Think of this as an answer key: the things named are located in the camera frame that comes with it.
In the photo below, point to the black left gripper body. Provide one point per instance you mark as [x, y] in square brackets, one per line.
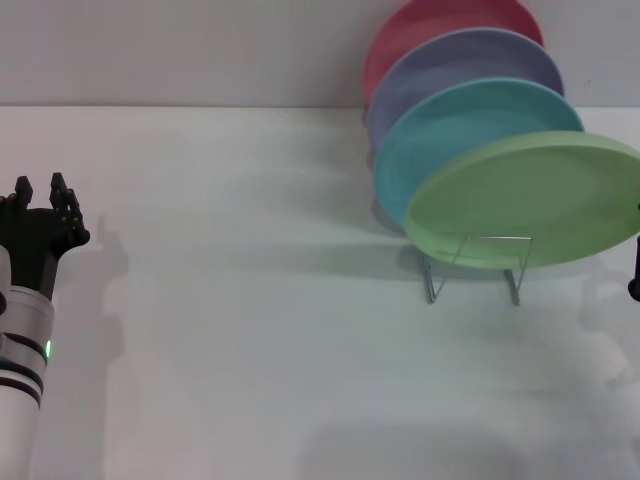
[35, 250]

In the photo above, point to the light blue round plate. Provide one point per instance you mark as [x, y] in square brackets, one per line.
[440, 135]

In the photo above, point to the green round plate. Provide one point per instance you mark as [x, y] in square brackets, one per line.
[525, 200]

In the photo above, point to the red round plate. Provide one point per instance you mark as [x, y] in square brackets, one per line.
[425, 25]

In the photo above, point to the purple round plate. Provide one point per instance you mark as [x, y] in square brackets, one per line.
[450, 65]

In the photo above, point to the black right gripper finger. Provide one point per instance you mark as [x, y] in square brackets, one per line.
[636, 285]

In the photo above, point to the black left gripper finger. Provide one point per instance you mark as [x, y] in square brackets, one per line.
[67, 210]
[22, 195]

